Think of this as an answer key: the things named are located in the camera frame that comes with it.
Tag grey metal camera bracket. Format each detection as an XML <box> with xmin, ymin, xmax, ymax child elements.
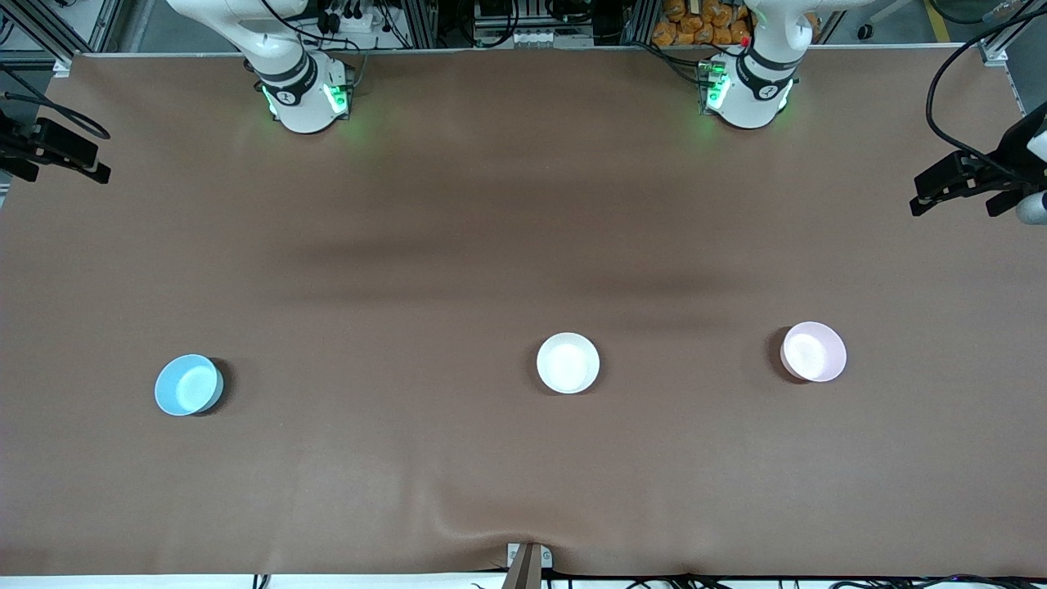
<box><xmin>501</xmin><ymin>542</ymin><xmax>554</xmax><ymax>589</ymax></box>

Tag brown table mat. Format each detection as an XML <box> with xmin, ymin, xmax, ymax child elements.
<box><xmin>0</xmin><ymin>46</ymin><xmax>1047</xmax><ymax>578</ymax></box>

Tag white plastic bowl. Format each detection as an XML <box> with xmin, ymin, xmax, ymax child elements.
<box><xmin>537</xmin><ymin>332</ymin><xmax>600</xmax><ymax>394</ymax></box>

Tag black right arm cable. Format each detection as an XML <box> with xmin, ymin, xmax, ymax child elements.
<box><xmin>0</xmin><ymin>69</ymin><xmax>112</xmax><ymax>141</ymax></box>

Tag aluminium frame post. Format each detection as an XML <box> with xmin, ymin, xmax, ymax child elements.
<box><xmin>399</xmin><ymin>0</ymin><xmax>439</xmax><ymax>50</ymax></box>

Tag orange snack bag pile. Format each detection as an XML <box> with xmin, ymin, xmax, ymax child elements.
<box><xmin>652</xmin><ymin>0</ymin><xmax>753</xmax><ymax>47</ymax></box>

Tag blue plastic bowl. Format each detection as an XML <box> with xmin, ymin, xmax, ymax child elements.
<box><xmin>155</xmin><ymin>353</ymin><xmax>224</xmax><ymax>416</ymax></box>

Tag pink plastic bowl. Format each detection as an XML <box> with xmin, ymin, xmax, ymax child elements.
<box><xmin>780</xmin><ymin>321</ymin><xmax>847</xmax><ymax>383</ymax></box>

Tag white power strip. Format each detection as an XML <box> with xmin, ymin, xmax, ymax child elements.
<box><xmin>321</xmin><ymin>7</ymin><xmax>387</xmax><ymax>35</ymax></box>

